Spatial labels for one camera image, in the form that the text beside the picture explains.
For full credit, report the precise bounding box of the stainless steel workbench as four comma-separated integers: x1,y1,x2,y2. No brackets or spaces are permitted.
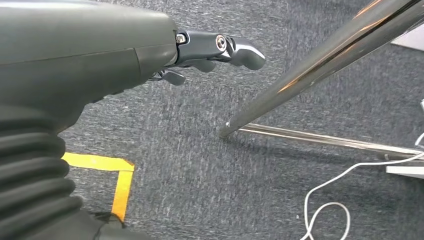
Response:
218,0,424,162

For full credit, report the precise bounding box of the white desk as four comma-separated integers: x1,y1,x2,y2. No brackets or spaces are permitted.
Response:
385,165,424,180

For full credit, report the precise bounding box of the white power cable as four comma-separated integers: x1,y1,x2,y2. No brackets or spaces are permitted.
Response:
299,130,424,240

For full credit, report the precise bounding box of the yellow floor tape square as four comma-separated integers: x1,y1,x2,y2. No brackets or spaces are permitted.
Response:
61,152,136,223

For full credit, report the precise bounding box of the white partition panel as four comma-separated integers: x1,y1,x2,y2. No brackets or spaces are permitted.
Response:
390,24,424,52

